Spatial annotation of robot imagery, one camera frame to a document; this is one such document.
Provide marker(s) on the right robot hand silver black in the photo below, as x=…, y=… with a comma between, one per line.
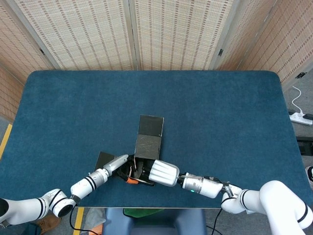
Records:
x=163, y=173

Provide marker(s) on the left robot hand orange thumbtip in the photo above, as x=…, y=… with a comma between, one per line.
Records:
x=115, y=165

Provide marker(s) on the black cardboard box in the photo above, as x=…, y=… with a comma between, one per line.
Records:
x=148, y=147

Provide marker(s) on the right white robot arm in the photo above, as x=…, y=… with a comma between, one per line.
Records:
x=207, y=187

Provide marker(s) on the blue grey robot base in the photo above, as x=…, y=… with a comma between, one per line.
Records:
x=156, y=225

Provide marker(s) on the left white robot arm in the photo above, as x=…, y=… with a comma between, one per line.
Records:
x=83, y=186

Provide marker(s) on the black floor box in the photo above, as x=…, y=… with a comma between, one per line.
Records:
x=305, y=147

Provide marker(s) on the green cloth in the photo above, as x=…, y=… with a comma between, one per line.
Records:
x=139, y=212

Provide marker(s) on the grey plastic bag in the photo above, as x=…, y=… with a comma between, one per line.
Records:
x=94, y=218

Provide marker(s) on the yellow floor tape strip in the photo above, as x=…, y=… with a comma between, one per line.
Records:
x=79, y=220
x=6, y=139

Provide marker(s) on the orange floor object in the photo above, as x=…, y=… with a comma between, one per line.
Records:
x=97, y=231

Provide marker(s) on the blue felt table cover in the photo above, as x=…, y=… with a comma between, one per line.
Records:
x=73, y=110

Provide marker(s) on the brown leather shoe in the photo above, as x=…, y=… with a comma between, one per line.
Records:
x=50, y=224

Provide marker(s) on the blue jeans leg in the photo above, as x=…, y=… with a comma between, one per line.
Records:
x=31, y=230

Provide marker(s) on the woven bamboo screen panel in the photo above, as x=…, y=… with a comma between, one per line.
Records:
x=8, y=98
x=80, y=31
x=234, y=36
x=288, y=36
x=22, y=44
x=178, y=31

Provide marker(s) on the black screen hinge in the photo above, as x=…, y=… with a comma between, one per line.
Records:
x=42, y=51
x=300, y=75
x=220, y=52

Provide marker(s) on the white power strip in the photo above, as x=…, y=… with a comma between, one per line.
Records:
x=299, y=119

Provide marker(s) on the white sneaker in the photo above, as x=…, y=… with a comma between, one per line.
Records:
x=310, y=176

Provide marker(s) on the black power plug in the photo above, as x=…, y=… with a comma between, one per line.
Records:
x=308, y=117

